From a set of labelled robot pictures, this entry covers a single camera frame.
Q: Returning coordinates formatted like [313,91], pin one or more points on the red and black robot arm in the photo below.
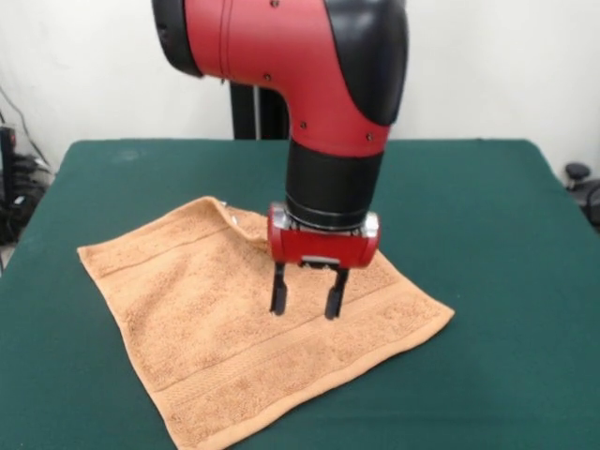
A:
[300,84]

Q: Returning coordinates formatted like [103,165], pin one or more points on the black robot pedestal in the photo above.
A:
[258,112]

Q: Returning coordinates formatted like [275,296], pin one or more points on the tan terry towel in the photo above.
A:
[211,328]

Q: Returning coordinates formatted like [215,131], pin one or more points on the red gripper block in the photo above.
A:
[323,246]

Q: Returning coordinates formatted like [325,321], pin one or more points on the black office chair base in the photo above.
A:
[583,187]

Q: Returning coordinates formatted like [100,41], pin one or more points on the black electronics box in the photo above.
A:
[8,187]

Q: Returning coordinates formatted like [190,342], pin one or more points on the dark green table cloth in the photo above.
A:
[469,187]

